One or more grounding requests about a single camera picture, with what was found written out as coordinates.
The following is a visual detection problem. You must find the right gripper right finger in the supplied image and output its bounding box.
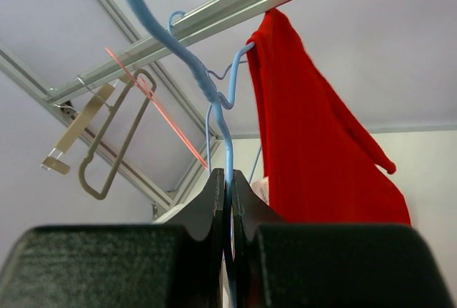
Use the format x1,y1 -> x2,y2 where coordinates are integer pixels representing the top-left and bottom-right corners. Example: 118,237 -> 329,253
232,171 -> 451,307

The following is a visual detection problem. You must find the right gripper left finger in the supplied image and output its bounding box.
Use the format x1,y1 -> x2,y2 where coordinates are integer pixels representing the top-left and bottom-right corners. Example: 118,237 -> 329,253
1,169 -> 224,307

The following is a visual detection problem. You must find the red t shirt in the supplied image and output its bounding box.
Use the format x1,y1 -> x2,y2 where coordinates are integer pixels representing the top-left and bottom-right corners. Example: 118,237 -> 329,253
247,9 -> 411,225

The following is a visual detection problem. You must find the pink wire hanger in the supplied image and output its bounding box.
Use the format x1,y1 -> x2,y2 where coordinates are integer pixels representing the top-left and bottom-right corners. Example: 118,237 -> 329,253
105,47 -> 209,170

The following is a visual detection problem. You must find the left wooden hanger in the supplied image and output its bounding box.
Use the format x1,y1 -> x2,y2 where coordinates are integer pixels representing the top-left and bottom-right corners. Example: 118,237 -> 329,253
41,84 -> 115,175

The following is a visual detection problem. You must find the white plastic laundry basket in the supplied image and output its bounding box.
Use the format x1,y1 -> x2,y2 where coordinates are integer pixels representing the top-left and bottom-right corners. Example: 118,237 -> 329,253
154,204 -> 184,224

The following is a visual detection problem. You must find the aluminium frame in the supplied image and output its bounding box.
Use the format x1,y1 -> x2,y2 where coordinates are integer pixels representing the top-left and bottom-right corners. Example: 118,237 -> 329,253
0,0 -> 222,212

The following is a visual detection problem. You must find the aluminium hanging rail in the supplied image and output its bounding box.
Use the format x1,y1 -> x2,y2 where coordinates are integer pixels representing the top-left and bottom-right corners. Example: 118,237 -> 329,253
46,0 -> 292,103

